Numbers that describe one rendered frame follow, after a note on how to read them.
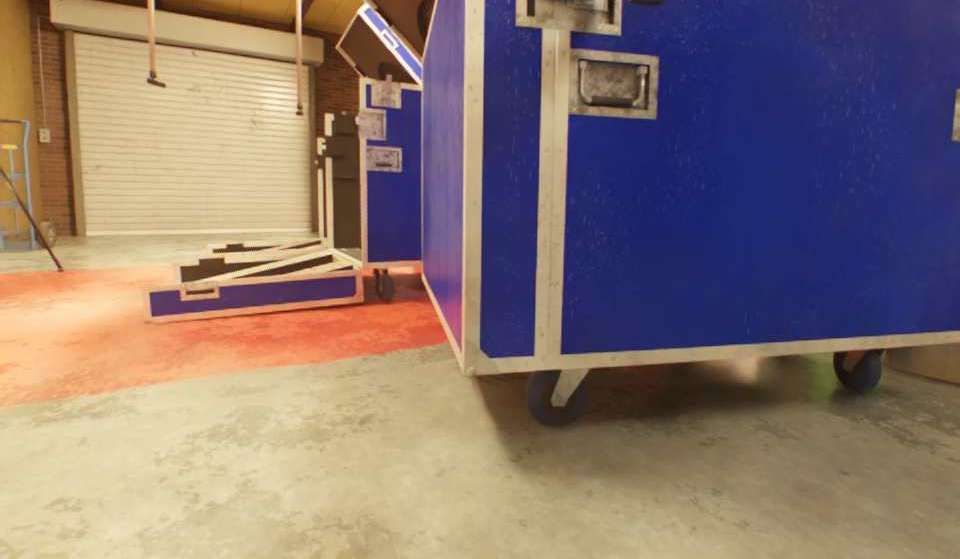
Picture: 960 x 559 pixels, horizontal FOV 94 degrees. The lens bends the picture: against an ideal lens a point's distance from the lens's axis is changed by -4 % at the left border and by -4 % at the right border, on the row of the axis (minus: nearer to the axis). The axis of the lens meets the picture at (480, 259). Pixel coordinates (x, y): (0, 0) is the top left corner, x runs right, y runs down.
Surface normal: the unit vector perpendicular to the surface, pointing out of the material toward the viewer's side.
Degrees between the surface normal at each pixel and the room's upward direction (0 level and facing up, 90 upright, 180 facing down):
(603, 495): 0
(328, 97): 90
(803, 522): 0
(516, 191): 90
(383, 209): 90
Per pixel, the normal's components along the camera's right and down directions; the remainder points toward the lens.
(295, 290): 0.46, 0.11
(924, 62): 0.19, 0.11
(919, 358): -0.86, 0.04
